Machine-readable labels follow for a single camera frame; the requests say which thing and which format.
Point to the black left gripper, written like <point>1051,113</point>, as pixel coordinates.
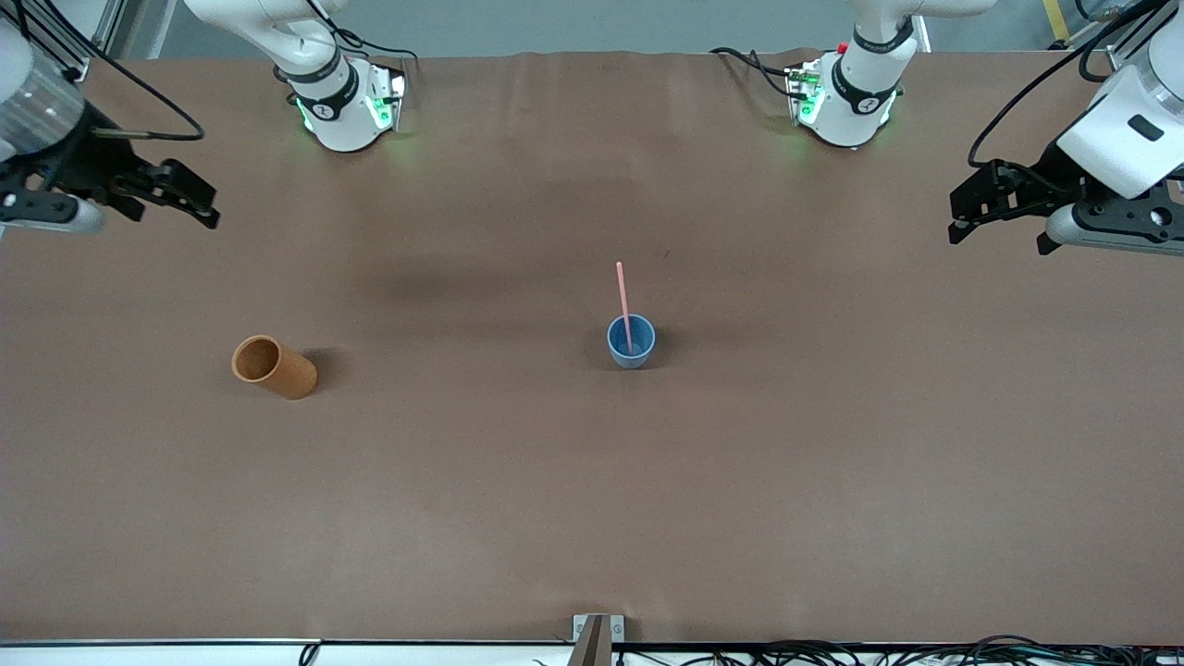
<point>1052,173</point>

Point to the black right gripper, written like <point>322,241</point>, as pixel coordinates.
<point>81,157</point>

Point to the pink straw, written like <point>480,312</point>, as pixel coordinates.
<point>622,296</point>

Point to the blue cup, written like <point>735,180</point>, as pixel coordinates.
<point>638,357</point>

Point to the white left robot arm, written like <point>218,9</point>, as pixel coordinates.
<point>860,92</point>

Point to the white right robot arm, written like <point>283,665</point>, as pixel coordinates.
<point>324,92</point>

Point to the orange cylindrical cup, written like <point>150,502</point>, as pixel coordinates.
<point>291,375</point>

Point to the brown table mat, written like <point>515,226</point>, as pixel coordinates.
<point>555,481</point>

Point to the aluminium frame profile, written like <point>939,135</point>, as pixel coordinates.
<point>1124,51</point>
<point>92,37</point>

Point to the metal table edge bracket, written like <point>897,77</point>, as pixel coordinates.
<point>581,624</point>

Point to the brown camera post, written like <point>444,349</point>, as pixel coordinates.
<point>592,649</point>

